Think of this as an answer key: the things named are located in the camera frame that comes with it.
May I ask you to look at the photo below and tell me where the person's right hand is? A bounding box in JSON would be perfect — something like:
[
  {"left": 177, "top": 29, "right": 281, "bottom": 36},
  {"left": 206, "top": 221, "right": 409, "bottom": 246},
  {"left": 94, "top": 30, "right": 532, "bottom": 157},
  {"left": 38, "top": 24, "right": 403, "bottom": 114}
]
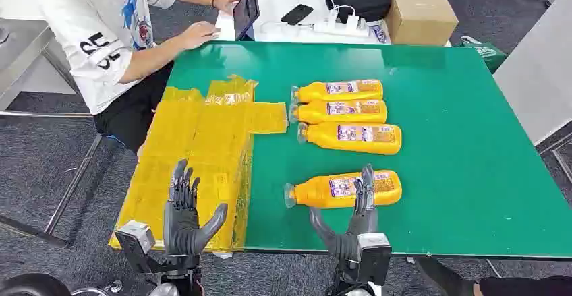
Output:
[{"left": 178, "top": 20, "right": 221, "bottom": 51}]

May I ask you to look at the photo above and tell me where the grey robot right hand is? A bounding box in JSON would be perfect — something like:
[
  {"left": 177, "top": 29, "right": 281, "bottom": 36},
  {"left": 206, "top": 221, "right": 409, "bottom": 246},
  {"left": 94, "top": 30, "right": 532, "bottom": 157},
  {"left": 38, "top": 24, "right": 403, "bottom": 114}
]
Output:
[{"left": 309, "top": 164, "right": 379, "bottom": 262}]

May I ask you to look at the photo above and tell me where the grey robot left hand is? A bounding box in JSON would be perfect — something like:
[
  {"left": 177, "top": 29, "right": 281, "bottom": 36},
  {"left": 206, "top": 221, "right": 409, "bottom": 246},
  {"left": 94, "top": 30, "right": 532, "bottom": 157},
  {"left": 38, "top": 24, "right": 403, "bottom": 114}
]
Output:
[{"left": 163, "top": 160, "right": 228, "bottom": 256}]

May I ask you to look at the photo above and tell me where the person's left hand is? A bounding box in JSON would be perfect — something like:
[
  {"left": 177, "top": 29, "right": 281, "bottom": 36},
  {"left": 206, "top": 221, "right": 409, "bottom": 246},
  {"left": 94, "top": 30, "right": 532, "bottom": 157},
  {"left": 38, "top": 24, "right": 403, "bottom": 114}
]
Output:
[{"left": 213, "top": 0, "right": 244, "bottom": 16}]

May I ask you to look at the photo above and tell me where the orange drink bottle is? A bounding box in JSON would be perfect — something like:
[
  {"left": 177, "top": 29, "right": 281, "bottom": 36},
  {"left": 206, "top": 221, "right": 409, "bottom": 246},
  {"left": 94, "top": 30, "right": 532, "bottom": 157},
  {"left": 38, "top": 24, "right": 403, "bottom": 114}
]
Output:
[
  {"left": 284, "top": 170, "right": 403, "bottom": 210},
  {"left": 297, "top": 121, "right": 403, "bottom": 156},
  {"left": 290, "top": 79, "right": 384, "bottom": 104},
  {"left": 289, "top": 100, "right": 388, "bottom": 125}
]

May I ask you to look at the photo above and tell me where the black tablet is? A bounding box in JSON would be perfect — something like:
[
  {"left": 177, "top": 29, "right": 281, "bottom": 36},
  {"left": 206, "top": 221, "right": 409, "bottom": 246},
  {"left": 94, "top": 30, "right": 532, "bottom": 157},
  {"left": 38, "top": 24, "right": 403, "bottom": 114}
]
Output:
[{"left": 232, "top": 0, "right": 260, "bottom": 42}]

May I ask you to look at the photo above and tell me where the black smartphone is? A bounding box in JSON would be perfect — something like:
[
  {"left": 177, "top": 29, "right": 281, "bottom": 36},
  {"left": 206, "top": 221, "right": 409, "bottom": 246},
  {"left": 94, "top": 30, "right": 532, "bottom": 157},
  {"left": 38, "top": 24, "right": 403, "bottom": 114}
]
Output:
[{"left": 280, "top": 3, "right": 314, "bottom": 26}]

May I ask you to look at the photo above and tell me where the person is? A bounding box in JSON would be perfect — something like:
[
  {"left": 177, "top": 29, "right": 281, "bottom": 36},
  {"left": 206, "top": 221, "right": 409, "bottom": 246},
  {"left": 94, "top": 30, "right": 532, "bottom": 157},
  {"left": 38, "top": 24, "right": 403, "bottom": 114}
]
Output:
[{"left": 26, "top": 0, "right": 244, "bottom": 154}]

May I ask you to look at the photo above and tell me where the white power strip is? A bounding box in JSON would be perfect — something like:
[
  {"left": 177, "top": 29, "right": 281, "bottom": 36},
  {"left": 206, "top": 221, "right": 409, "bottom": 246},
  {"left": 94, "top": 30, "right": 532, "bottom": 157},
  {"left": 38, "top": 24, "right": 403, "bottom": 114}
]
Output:
[{"left": 312, "top": 20, "right": 371, "bottom": 38}]

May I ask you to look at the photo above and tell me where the small blue printed packet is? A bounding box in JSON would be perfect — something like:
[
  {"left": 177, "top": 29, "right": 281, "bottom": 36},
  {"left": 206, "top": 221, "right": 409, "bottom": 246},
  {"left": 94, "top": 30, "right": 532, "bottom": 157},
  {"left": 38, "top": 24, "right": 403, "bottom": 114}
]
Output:
[{"left": 370, "top": 24, "right": 388, "bottom": 45}]

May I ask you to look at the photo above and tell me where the green table mat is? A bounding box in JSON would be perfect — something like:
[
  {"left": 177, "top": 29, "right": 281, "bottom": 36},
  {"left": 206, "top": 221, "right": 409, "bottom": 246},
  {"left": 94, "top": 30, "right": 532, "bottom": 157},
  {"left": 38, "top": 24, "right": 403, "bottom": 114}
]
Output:
[{"left": 166, "top": 41, "right": 572, "bottom": 259}]

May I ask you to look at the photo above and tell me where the black wheel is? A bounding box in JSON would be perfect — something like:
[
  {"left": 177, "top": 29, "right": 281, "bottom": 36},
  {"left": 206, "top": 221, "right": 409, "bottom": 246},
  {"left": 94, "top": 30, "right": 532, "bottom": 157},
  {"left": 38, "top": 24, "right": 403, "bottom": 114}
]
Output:
[{"left": 0, "top": 272, "right": 72, "bottom": 296}]

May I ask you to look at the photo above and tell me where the black leg and foot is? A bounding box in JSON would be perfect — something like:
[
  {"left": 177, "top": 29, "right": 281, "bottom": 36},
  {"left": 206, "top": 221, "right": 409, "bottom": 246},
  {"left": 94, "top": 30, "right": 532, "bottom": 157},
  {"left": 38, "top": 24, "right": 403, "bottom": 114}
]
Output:
[{"left": 416, "top": 256, "right": 572, "bottom": 296}]

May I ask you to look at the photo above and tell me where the cardboard box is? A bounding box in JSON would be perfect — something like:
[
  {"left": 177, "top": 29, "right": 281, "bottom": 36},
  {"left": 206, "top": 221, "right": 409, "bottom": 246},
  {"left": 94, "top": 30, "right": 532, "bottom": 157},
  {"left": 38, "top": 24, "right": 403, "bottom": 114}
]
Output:
[{"left": 384, "top": 0, "right": 459, "bottom": 47}]

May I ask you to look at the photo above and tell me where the green shopping bag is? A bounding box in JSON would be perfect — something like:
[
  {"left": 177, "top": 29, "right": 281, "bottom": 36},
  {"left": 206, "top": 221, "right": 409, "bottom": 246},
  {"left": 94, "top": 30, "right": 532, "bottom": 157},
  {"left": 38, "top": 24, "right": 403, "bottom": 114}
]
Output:
[{"left": 457, "top": 35, "right": 508, "bottom": 74}]

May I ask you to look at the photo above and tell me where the grey side table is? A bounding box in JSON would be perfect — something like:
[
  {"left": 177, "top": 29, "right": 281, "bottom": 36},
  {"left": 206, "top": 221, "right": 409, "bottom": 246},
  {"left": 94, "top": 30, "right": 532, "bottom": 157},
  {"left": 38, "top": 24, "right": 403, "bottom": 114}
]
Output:
[{"left": 492, "top": 0, "right": 572, "bottom": 146}]

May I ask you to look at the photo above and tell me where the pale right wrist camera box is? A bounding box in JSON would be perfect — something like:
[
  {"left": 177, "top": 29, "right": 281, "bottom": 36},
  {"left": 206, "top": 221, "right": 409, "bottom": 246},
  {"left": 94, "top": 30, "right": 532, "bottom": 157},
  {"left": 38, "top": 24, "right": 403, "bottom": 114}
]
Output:
[{"left": 355, "top": 233, "right": 393, "bottom": 286}]

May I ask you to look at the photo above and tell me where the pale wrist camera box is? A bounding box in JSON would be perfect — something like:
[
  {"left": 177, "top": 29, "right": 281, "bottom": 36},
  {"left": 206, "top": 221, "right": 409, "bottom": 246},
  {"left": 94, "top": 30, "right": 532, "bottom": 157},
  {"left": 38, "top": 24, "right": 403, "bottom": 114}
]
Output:
[
  {"left": 355, "top": 233, "right": 393, "bottom": 286},
  {"left": 115, "top": 220, "right": 157, "bottom": 273}
]

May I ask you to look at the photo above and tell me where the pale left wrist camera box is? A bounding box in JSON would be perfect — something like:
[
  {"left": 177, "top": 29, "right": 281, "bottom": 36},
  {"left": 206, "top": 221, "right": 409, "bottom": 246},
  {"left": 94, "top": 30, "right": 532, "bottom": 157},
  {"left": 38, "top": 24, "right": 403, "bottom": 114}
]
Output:
[{"left": 115, "top": 220, "right": 157, "bottom": 273}]

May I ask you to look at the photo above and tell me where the steel bench frame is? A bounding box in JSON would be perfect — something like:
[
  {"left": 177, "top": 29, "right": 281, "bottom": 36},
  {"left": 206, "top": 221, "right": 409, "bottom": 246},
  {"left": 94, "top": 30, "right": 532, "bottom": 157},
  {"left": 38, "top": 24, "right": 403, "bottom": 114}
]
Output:
[{"left": 0, "top": 17, "right": 104, "bottom": 248}]

